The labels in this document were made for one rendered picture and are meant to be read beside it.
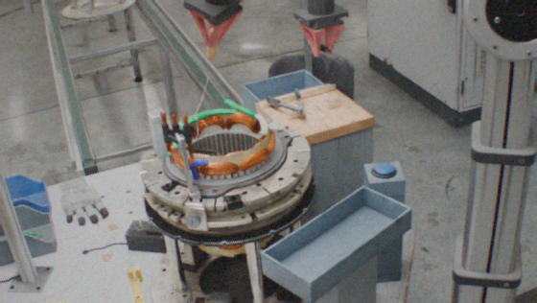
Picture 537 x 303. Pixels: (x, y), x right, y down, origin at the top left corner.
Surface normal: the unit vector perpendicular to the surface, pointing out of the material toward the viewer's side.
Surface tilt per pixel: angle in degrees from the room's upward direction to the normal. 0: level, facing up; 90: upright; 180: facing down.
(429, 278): 0
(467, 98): 90
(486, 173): 90
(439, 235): 0
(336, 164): 90
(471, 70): 90
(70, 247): 0
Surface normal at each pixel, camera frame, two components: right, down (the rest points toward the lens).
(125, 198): -0.07, -0.86
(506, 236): -0.27, 0.50
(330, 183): 0.41, 0.43
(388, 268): 0.03, 0.50
